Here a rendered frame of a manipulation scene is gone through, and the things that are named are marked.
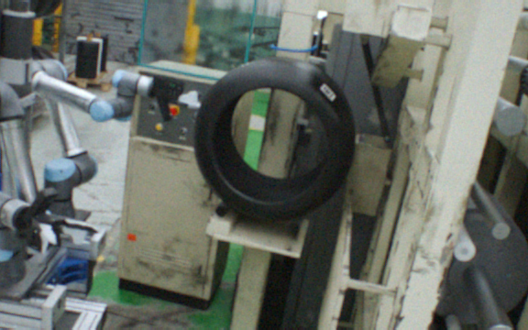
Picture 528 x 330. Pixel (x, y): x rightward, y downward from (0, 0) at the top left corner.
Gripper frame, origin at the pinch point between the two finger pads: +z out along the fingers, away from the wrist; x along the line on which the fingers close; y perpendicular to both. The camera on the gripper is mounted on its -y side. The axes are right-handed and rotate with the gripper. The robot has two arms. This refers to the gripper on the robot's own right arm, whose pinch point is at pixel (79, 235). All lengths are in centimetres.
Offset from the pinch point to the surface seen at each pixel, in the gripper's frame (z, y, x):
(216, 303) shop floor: -35, 85, -165
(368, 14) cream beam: 42, -71, -55
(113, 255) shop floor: -114, 85, -167
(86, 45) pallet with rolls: -493, -29, -517
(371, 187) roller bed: 42, -12, -121
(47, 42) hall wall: -797, -10, -726
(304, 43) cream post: 3, -63, -109
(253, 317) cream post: 3, 65, -127
